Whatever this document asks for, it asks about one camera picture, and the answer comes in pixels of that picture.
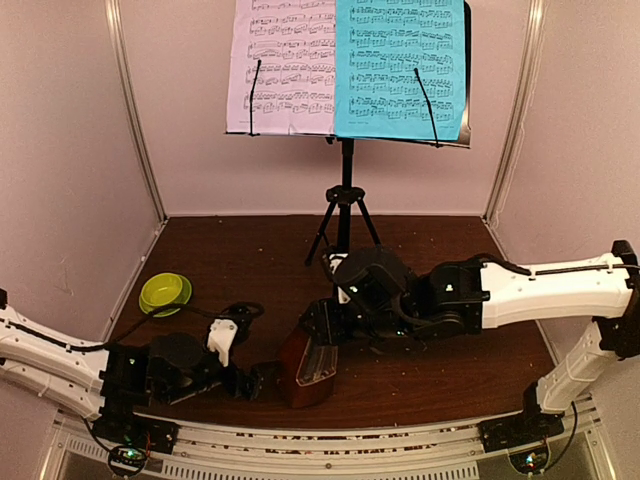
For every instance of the aluminium front rail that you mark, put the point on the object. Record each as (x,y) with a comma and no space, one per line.
(443,450)

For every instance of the brown wooden metronome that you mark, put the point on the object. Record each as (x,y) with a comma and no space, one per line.
(306,371)

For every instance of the black music stand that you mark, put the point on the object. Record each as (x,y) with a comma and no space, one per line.
(345,196)

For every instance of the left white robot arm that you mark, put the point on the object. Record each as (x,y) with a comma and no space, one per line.
(102,381)

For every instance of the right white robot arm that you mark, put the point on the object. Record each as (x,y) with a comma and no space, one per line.
(381,297)

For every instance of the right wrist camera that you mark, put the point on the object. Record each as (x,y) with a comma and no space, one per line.
(332,262)

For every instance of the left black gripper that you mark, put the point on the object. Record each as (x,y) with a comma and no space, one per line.
(254,382)

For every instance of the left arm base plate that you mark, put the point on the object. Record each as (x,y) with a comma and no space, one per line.
(142,432)

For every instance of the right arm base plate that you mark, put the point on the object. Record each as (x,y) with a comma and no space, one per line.
(515,430)

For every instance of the green bowl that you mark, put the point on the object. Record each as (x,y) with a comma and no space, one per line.
(164,289)

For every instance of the lilac sheet music page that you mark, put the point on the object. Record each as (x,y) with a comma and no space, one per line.
(282,68)

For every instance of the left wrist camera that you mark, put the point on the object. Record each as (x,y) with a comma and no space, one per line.
(231,327)

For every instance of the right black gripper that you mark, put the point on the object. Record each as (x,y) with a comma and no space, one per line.
(327,329)

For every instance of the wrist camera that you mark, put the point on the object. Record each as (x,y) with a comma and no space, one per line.
(332,262)
(231,327)

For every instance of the blue sheet music page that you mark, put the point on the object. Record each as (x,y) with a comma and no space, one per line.
(401,70)

